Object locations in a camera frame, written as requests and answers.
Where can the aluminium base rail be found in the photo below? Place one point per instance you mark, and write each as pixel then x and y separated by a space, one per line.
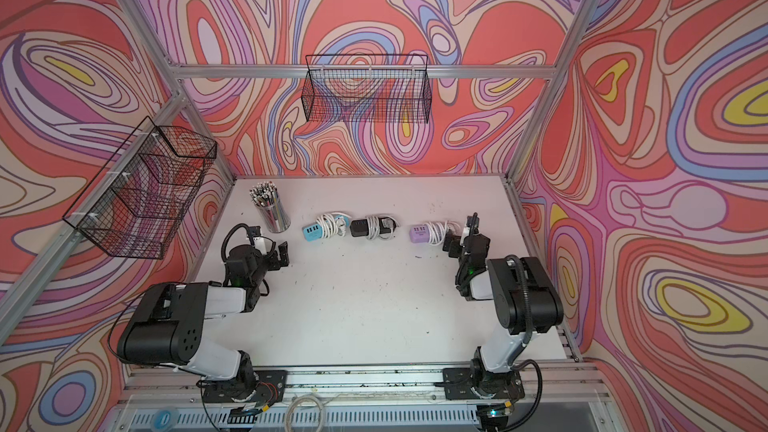
pixel 559 396

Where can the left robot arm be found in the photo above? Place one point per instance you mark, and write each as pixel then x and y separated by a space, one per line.
pixel 167 327

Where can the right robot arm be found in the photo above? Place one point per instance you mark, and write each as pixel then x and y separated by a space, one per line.
pixel 526 305

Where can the black wire basket left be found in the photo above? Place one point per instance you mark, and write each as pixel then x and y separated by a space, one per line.
pixel 146 199

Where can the blue power strip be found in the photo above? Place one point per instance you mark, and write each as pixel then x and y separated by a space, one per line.
pixel 327 225

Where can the black wire basket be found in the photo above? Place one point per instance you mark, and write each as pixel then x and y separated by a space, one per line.
pixel 146 199
pixel 367 88

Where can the metal pen cup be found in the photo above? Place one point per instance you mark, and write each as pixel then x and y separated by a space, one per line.
pixel 265 196

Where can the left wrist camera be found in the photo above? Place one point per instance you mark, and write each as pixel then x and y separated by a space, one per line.
pixel 260 244

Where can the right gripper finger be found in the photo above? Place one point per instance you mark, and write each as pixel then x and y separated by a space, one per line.
pixel 452 244
pixel 472 225

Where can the black power strip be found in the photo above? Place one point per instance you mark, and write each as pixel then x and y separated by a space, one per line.
pixel 374 227

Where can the purple power strip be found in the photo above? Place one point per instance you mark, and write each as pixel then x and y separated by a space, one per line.
pixel 432 232

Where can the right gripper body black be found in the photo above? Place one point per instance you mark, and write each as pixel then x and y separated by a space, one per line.
pixel 463 266

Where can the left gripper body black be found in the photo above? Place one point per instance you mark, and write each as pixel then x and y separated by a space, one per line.
pixel 261 268

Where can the black wire basket back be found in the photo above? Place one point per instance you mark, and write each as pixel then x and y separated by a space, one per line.
pixel 367 88

